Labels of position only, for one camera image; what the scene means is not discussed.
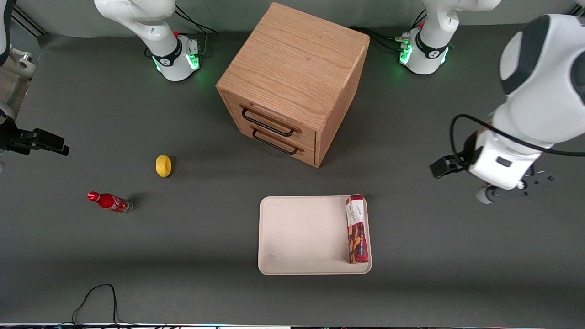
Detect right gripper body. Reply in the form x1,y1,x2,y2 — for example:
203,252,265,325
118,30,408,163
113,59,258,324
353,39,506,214
0,117,21,152

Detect red cookie box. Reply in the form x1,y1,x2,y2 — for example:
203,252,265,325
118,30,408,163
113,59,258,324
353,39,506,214
345,194,370,264

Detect beige rectangular tray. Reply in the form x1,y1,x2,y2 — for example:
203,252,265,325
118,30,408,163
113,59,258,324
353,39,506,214
258,195,372,276

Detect red cola bottle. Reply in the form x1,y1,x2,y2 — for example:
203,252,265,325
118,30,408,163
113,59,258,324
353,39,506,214
87,191,133,214

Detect wooden two-drawer cabinet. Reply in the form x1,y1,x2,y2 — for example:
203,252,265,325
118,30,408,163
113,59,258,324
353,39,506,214
216,2,370,168

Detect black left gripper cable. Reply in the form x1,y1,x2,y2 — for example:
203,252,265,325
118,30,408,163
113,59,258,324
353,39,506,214
450,114,585,159

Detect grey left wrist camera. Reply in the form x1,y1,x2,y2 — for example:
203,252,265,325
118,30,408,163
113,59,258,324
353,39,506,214
475,171,556,204

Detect black metal frame rail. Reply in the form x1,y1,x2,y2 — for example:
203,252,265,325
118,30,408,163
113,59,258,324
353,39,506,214
10,6,47,37

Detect black left arm base cables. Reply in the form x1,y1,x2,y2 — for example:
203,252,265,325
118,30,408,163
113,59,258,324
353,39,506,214
349,9,428,52

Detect black arm base cables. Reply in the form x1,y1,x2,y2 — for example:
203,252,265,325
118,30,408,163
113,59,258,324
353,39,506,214
349,9,428,52
174,5,218,58

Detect thin black looped cable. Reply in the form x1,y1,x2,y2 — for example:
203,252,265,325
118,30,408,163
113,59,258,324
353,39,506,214
71,284,138,328

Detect short black drawer handle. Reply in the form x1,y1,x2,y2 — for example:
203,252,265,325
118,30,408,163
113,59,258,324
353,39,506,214
251,126,305,156

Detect long black drawer handle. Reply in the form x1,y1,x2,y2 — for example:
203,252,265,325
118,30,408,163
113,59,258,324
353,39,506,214
241,105,303,138

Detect black right arm base cables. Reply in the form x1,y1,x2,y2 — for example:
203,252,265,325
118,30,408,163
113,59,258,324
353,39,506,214
174,5,218,58

